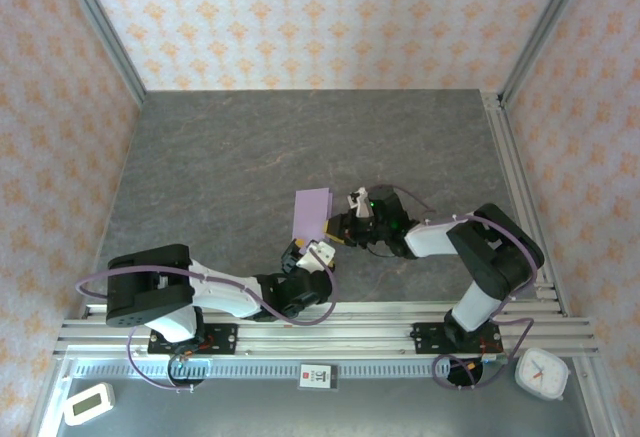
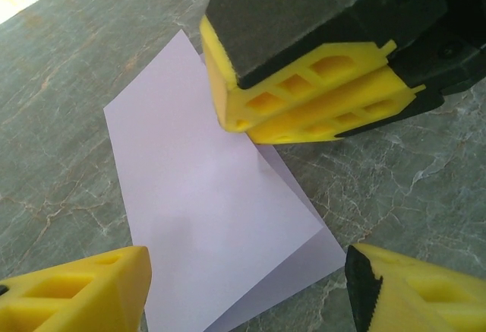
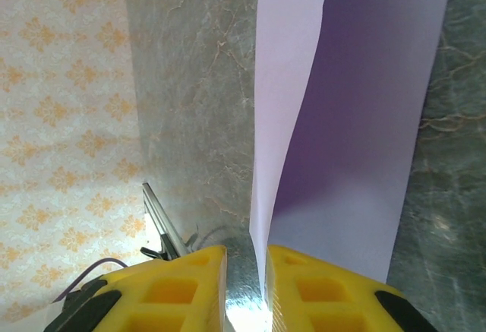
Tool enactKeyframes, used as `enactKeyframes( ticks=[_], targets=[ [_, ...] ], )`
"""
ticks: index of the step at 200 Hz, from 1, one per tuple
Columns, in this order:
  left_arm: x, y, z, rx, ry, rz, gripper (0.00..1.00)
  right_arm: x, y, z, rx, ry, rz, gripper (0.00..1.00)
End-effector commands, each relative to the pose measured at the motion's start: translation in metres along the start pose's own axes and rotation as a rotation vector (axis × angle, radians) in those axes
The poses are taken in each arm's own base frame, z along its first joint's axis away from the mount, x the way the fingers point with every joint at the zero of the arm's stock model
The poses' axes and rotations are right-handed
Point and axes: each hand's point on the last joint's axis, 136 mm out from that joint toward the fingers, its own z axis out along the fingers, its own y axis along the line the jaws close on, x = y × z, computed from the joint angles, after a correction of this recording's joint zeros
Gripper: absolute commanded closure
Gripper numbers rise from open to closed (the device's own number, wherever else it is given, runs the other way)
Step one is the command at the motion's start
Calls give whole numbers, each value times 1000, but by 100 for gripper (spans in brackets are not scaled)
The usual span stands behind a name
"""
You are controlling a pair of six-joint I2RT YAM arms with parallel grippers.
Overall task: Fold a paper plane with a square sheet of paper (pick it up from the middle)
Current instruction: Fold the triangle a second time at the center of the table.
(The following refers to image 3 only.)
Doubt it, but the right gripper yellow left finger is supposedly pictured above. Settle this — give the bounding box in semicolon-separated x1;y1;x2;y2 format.
43;244;229;332

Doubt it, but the purple paper sheet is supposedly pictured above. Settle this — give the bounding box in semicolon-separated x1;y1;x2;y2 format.
248;0;456;299

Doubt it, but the long aluminium rail frame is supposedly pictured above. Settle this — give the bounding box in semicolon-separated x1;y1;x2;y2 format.
140;182;191;261

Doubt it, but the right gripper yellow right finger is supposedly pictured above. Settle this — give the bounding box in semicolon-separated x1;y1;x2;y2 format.
265;244;437;332

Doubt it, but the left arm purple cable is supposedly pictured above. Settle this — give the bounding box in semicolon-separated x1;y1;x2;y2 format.
52;258;132;303

